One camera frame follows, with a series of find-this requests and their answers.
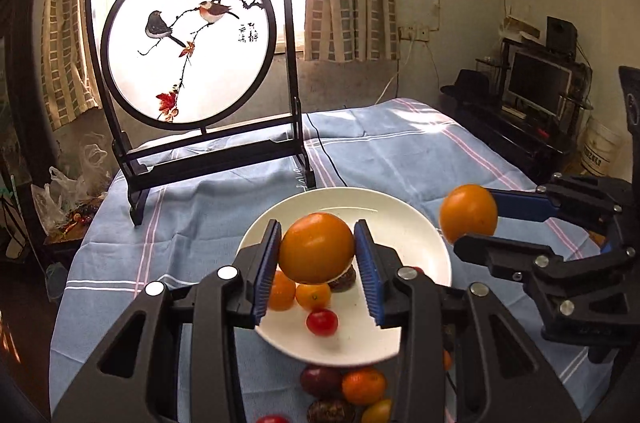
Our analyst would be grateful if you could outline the small yellow kumquat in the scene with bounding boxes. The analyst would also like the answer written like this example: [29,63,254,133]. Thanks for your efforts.
[295,283,332,311]

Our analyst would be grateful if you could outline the red cherry tomato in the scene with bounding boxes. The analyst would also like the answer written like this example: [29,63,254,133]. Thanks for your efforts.
[306,308,340,337]

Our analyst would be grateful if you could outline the large orange mandarin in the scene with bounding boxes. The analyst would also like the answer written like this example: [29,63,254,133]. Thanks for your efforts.
[278,212,355,284]

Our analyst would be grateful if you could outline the dark red plum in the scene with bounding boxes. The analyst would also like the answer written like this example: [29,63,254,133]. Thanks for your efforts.
[299,365,343,399]

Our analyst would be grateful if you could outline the brown water chestnut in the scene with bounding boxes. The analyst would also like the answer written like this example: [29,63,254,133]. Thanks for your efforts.
[306,399,356,423]
[328,265,357,293]

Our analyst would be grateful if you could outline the white ceramic plate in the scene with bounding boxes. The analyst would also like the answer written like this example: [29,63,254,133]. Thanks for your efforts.
[239,187,452,367]

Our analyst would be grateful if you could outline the blue striped tablecloth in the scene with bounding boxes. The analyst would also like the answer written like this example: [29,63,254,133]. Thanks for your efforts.
[49,98,611,422]

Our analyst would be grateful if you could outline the white bucket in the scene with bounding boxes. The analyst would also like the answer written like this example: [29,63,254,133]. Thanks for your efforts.
[580,117,622,177]

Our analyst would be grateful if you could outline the computer monitor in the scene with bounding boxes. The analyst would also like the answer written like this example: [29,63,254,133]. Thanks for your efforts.
[506,50,572,118]

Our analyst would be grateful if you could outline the black hat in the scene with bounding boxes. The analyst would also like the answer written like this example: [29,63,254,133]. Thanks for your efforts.
[440,69,491,104]

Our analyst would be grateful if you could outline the white plastic bag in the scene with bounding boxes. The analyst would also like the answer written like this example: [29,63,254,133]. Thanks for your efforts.
[30,133,112,235]

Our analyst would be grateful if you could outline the left checkered curtain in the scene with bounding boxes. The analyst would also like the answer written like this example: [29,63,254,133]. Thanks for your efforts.
[41,0,101,130]

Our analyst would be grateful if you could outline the white power cable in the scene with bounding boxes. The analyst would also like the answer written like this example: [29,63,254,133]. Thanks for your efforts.
[373,32,419,107]

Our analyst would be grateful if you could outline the bird painting screen black frame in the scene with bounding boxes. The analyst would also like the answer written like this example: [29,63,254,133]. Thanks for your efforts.
[85,0,316,225]

